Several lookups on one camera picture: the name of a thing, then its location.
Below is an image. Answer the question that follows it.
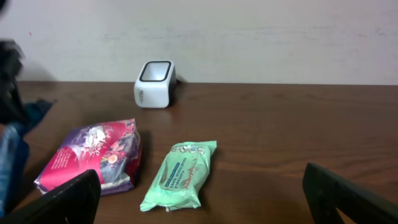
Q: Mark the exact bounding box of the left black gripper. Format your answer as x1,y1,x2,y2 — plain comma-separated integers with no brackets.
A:
1,40,28,124

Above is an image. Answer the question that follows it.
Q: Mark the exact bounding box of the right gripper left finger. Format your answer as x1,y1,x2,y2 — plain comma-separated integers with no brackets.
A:
1,169,101,224

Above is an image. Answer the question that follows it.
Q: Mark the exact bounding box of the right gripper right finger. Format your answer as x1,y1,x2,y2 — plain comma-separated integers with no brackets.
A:
302,163,397,223

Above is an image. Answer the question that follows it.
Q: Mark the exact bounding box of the blue Oreo cookie pack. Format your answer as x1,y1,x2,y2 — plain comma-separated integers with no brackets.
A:
1,100,54,217

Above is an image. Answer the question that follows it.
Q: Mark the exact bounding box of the pink purple liner pack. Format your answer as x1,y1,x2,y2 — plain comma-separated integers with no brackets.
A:
34,118,142,195

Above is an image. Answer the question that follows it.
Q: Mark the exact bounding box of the green wet wipes pack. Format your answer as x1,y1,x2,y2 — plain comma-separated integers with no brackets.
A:
140,141,217,212

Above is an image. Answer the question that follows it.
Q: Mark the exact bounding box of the white barcode scanner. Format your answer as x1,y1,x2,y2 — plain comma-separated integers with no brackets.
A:
134,60,177,108

